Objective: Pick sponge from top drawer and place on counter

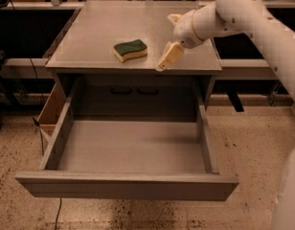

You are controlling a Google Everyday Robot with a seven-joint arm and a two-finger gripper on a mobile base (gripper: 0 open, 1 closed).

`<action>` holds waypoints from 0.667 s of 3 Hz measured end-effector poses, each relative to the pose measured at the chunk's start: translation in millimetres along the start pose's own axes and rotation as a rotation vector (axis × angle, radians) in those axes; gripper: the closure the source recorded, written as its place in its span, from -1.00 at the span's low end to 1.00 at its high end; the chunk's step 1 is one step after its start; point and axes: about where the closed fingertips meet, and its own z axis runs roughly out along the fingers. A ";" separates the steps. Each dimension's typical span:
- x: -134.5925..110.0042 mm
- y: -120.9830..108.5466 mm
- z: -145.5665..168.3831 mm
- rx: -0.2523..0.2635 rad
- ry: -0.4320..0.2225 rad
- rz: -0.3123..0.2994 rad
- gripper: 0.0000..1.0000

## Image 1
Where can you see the green and yellow sponge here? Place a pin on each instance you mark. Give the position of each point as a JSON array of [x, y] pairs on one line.
[[129, 50]]

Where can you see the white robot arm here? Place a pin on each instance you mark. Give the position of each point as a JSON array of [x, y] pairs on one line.
[[276, 43]]

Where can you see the black left drawer handle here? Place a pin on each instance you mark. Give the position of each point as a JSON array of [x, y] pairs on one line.
[[121, 90]]

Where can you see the black right drawer handle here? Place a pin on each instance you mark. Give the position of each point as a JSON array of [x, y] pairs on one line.
[[148, 90]]

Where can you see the open grey top drawer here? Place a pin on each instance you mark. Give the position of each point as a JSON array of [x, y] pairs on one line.
[[129, 158]]

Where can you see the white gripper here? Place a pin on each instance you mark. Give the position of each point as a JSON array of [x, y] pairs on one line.
[[185, 32]]

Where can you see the black drawer handle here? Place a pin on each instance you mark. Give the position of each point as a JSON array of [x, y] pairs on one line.
[[121, 90], [148, 90]]

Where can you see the grey cabinet with counter top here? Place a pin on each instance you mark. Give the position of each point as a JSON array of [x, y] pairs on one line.
[[86, 52]]

